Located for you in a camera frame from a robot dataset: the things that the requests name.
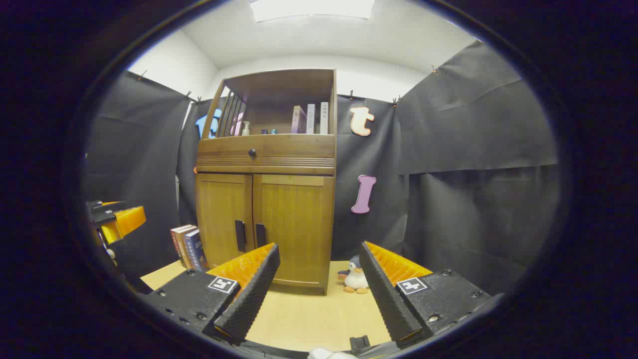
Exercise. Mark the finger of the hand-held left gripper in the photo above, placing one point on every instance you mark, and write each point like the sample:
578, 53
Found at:
127, 222
104, 213

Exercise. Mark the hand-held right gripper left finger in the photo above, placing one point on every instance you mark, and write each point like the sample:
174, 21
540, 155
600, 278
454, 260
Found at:
254, 294

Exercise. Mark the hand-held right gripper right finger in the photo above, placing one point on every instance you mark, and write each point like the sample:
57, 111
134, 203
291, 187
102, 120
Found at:
386, 299

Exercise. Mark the wooden shoe cabinet door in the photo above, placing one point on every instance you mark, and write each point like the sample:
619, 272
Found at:
299, 219
219, 214

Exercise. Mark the wooden double-door shoe cabinet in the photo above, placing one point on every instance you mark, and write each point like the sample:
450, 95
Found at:
264, 167

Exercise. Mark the penguin plush toy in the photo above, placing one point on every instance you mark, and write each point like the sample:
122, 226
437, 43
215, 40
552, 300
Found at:
355, 279

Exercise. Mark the brown book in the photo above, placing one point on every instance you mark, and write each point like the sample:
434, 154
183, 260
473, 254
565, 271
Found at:
182, 247

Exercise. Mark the blue book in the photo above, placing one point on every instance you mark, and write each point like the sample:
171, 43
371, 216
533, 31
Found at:
196, 249

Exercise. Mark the black backdrop cloth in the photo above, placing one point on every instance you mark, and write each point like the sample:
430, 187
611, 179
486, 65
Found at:
473, 149

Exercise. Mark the grey book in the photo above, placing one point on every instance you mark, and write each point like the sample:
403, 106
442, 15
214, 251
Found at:
310, 119

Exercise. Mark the ceiling light panel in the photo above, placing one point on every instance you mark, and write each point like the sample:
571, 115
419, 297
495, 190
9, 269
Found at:
311, 9

